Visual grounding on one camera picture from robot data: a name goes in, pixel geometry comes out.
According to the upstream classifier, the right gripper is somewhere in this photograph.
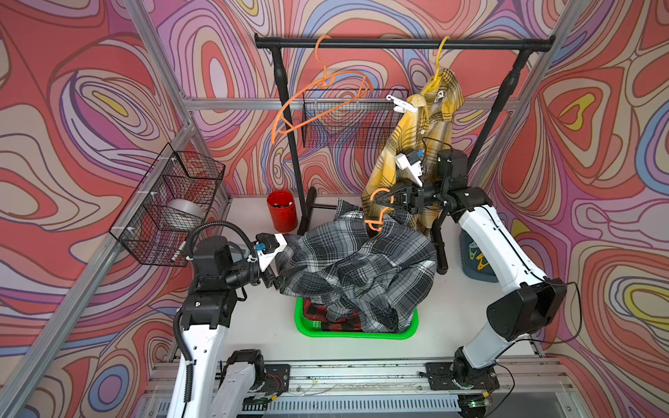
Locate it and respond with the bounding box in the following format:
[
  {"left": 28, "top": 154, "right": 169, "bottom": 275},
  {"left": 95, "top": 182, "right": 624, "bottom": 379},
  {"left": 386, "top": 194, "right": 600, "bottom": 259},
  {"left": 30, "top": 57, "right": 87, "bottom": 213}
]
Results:
[{"left": 375, "top": 178, "right": 447, "bottom": 216}]

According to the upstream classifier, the orange hanger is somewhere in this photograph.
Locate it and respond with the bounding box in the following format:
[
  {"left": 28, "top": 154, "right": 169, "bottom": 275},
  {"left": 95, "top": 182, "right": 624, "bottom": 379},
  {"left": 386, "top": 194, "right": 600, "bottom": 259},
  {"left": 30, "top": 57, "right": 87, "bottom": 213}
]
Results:
[
  {"left": 270, "top": 35, "right": 375, "bottom": 145},
  {"left": 364, "top": 187, "right": 395, "bottom": 233}
]

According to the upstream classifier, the red black plaid shirt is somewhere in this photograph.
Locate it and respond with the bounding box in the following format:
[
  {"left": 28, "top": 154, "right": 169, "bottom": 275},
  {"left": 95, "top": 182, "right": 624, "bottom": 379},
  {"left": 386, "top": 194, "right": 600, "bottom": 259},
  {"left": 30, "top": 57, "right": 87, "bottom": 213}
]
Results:
[{"left": 301, "top": 299, "right": 362, "bottom": 332}]

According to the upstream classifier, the teal clothespin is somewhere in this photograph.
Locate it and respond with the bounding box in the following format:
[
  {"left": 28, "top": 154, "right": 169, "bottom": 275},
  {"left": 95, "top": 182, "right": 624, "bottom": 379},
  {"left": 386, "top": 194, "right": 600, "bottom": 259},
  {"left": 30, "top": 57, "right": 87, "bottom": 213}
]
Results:
[{"left": 468, "top": 242, "right": 480, "bottom": 261}]

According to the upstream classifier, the grey plaid shirt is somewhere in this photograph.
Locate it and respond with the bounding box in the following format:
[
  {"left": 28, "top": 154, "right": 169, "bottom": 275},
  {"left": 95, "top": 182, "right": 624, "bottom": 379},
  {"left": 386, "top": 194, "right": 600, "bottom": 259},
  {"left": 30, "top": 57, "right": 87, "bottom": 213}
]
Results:
[{"left": 275, "top": 200, "right": 437, "bottom": 334}]

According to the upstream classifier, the yellow clothespin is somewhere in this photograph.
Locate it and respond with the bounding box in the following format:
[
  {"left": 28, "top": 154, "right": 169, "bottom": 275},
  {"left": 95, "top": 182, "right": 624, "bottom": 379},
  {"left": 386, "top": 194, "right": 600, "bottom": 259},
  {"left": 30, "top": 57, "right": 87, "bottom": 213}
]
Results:
[{"left": 476, "top": 254, "right": 490, "bottom": 271}]

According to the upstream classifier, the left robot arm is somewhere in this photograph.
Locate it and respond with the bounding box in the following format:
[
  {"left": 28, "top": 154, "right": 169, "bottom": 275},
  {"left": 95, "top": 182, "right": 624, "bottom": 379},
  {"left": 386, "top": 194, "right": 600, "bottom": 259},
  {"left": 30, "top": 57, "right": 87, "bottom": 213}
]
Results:
[{"left": 167, "top": 233, "right": 288, "bottom": 417}]

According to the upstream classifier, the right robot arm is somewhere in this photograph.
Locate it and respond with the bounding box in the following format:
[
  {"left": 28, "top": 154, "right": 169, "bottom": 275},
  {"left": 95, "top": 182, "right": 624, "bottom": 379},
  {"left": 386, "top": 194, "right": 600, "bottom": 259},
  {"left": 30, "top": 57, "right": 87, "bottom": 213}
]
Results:
[{"left": 370, "top": 148, "right": 567, "bottom": 391}]

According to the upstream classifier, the yellow hanger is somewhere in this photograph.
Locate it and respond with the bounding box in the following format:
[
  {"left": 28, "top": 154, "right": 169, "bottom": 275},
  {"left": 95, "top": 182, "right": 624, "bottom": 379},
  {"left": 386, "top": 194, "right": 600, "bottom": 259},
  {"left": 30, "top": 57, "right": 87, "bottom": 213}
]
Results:
[{"left": 421, "top": 36, "right": 451, "bottom": 95}]

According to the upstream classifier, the green plastic basket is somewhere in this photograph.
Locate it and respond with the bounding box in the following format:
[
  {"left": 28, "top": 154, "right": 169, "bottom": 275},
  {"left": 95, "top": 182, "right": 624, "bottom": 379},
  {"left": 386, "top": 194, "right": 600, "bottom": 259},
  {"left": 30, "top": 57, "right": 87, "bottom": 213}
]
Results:
[{"left": 293, "top": 297, "right": 419, "bottom": 341}]

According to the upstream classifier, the red pen cup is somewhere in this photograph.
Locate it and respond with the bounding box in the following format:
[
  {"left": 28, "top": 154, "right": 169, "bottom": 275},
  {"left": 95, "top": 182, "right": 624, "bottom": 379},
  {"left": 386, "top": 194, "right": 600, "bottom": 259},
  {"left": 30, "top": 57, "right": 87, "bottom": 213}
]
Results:
[{"left": 267, "top": 190, "right": 298, "bottom": 233}]

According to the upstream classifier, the yellow plaid shirt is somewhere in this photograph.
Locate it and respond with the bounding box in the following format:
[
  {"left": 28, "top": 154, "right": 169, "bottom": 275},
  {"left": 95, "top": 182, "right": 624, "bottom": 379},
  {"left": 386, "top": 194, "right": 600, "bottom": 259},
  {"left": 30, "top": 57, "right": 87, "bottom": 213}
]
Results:
[{"left": 362, "top": 68, "right": 464, "bottom": 220}]

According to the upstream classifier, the dark teal tray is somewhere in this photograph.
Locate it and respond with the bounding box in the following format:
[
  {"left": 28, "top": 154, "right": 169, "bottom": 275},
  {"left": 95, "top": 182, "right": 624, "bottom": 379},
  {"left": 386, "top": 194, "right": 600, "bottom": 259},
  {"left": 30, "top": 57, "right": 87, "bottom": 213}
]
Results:
[{"left": 459, "top": 231, "right": 498, "bottom": 283}]

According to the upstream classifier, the grey tape roll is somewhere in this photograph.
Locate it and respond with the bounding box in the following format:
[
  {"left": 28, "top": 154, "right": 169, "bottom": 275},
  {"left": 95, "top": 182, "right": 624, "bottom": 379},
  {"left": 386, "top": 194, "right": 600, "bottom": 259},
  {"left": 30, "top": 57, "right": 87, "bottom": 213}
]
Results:
[{"left": 159, "top": 199, "right": 205, "bottom": 233}]

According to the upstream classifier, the black clothes rack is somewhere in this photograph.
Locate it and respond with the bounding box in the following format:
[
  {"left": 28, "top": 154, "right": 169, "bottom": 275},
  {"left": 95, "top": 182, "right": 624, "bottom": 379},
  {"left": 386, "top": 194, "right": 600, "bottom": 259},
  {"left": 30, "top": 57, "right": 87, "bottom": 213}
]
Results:
[{"left": 254, "top": 34, "right": 556, "bottom": 274}]

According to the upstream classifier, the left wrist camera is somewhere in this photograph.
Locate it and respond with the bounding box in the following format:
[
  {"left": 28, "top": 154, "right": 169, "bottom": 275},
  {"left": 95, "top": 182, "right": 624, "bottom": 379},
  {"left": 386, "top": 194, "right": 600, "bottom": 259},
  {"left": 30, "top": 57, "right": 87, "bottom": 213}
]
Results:
[{"left": 255, "top": 233, "right": 287, "bottom": 272}]

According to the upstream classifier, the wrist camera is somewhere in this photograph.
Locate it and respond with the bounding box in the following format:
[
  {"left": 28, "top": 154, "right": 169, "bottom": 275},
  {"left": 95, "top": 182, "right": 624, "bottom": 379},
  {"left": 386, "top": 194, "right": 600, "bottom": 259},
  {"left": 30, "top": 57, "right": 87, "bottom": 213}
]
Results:
[
  {"left": 394, "top": 150, "right": 424, "bottom": 187},
  {"left": 255, "top": 233, "right": 287, "bottom": 272}
]

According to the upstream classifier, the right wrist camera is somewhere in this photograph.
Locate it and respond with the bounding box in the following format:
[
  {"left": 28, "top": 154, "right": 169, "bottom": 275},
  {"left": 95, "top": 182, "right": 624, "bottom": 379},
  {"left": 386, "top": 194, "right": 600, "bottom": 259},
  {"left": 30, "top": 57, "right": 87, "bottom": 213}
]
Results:
[{"left": 394, "top": 150, "right": 424, "bottom": 187}]

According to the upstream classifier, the small wire basket on rack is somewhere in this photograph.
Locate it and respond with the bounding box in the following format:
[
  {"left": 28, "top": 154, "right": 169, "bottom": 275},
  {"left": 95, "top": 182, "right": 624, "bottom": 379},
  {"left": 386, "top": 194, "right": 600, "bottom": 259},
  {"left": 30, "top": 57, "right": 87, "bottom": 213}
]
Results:
[{"left": 299, "top": 86, "right": 409, "bottom": 150}]

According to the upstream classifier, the black wire basket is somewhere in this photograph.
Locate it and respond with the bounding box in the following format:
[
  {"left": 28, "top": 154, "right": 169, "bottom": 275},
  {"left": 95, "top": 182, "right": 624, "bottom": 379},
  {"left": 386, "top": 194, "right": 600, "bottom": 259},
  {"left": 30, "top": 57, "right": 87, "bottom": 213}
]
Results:
[{"left": 109, "top": 145, "right": 226, "bottom": 268}]

